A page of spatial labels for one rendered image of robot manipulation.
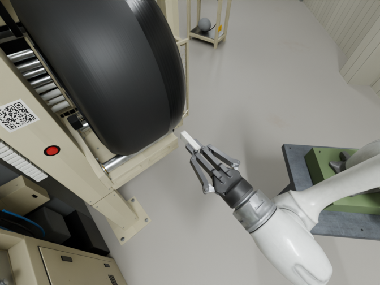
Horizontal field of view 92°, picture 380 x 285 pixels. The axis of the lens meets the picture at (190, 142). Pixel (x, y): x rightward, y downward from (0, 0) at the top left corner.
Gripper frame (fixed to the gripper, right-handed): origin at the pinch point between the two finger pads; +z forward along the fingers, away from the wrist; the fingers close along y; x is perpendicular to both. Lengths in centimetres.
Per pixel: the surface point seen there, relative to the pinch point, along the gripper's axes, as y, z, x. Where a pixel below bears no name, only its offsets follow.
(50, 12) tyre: 13.4, 29.6, -23.9
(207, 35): -217, 190, 129
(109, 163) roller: 20.2, 22.1, 25.9
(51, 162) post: 34.9, 29.7, 17.2
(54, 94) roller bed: 23, 69, 25
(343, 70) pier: -300, -1, 110
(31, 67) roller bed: 24, 71, 10
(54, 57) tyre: 17.4, 25.7, -17.9
